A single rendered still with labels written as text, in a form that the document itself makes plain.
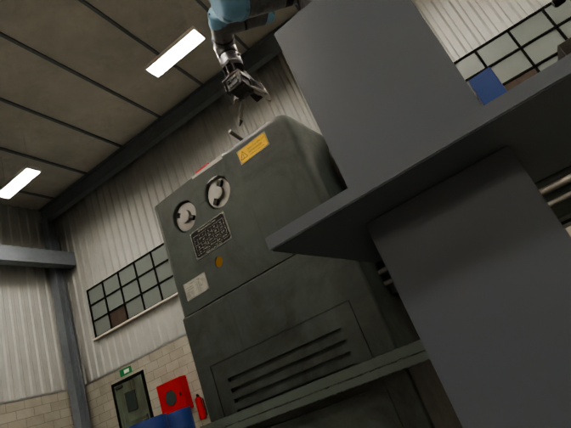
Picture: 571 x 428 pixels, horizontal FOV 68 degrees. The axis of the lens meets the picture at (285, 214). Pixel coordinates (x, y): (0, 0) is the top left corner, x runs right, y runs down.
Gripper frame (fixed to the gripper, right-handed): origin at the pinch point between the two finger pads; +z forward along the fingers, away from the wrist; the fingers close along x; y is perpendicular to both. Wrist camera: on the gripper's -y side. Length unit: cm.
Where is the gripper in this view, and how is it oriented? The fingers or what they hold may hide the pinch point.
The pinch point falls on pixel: (256, 114)
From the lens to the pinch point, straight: 144.5
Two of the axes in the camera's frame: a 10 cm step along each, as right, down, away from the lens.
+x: 7.6, -4.8, -4.3
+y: -5.5, -1.2, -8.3
